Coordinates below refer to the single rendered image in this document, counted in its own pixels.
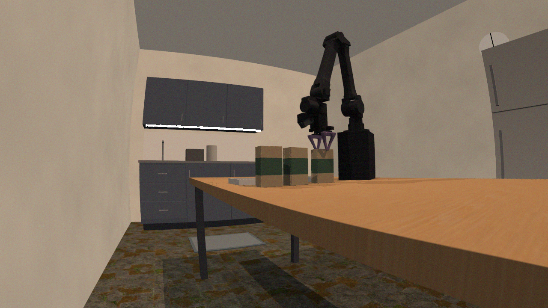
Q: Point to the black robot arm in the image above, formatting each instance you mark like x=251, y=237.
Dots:
x=313, y=108

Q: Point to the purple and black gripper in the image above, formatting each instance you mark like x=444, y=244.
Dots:
x=320, y=133

